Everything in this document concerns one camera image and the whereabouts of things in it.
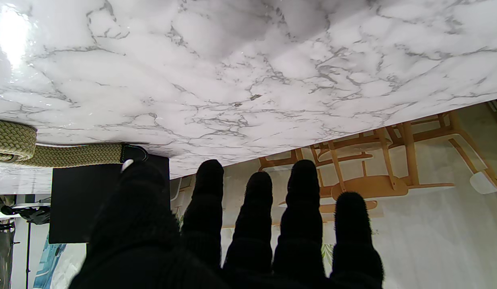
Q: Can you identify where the black square storage box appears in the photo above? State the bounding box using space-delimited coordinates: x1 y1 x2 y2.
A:
49 155 170 244

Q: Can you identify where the beige braided belt silver buckle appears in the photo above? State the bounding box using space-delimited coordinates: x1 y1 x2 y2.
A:
0 118 149 168

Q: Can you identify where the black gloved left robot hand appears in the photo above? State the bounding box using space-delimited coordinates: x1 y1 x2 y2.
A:
67 159 385 289

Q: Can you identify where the printed room scene backdrop curtain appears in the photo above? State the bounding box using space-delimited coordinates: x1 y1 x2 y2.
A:
0 98 497 289

